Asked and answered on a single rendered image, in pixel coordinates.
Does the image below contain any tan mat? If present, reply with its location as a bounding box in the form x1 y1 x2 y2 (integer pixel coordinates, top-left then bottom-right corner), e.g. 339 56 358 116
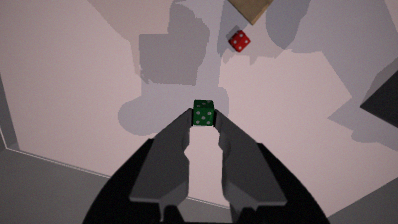
228 0 274 25

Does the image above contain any green die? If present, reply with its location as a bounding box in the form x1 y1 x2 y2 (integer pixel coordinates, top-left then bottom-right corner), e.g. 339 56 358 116
193 100 215 126

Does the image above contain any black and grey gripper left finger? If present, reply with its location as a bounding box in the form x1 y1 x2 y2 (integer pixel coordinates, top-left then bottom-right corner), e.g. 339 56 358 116
82 108 194 224

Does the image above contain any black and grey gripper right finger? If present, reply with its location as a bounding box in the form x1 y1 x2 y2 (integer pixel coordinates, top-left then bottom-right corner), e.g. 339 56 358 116
213 109 330 224

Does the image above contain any dark red die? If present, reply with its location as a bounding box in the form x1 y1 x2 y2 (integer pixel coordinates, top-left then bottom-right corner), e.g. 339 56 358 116
228 30 250 52

